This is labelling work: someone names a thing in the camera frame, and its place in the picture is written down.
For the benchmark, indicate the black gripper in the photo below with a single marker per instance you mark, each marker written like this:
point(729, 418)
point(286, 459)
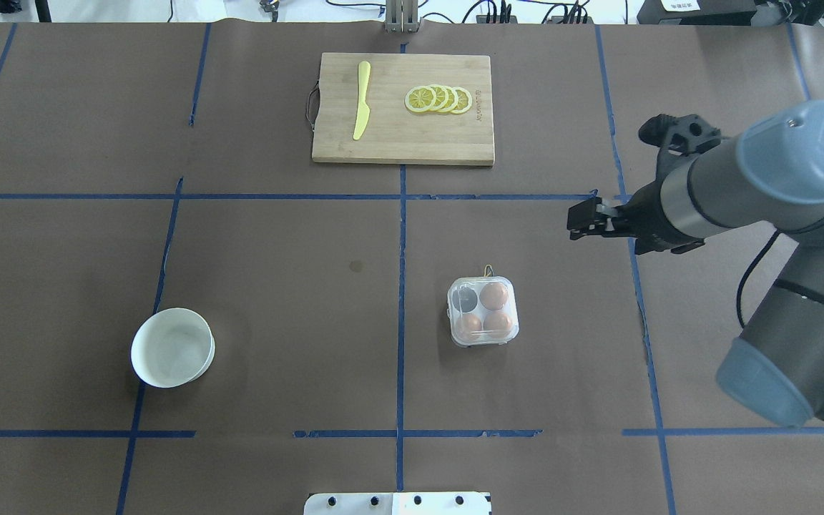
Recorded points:
point(643, 212)

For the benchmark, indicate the clear plastic egg box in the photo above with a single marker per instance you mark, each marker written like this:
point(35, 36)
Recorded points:
point(463, 297)

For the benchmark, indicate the brown egg from bowl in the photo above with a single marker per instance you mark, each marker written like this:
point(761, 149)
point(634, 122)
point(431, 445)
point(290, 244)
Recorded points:
point(469, 327)

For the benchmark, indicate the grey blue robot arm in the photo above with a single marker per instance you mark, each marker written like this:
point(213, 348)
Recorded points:
point(706, 184)

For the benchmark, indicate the brown egg front left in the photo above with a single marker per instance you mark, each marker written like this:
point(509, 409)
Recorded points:
point(494, 295)

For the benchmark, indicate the brown egg back left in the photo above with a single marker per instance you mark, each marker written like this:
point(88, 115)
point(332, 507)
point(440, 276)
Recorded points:
point(498, 324)

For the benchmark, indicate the lemon slice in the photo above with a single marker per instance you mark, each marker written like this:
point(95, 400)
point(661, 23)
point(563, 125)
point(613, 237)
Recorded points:
point(420, 99)
point(441, 96)
point(449, 101)
point(463, 101)

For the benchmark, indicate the bamboo cutting board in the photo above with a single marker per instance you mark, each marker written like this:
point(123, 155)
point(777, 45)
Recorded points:
point(395, 136)

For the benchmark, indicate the yellow plastic knife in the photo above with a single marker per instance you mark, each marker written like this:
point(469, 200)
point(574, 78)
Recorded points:
point(363, 110)

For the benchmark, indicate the white round bowl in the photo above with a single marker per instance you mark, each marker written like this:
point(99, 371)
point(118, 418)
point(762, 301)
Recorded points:
point(173, 347)

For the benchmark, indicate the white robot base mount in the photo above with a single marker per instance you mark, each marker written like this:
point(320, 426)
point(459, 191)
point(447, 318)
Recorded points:
point(422, 502)

